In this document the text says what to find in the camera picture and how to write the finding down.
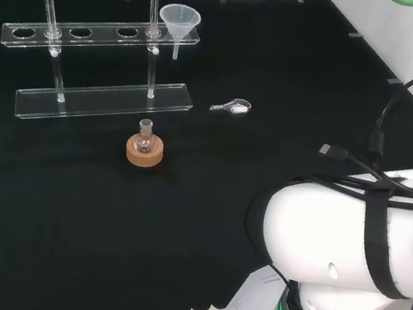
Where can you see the clear acrylic funnel stand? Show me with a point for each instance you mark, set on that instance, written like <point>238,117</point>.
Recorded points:
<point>101,97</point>

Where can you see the translucent plastic funnel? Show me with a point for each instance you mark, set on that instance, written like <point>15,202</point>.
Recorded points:
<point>178,21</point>

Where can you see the black table cloth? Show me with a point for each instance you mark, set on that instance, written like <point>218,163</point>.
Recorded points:
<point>196,216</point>

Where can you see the small round-bottom glass flask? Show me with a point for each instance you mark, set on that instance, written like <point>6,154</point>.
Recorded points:
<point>143,144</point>

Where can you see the white printed paper sheet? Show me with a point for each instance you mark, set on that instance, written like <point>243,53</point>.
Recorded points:
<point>249,307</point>

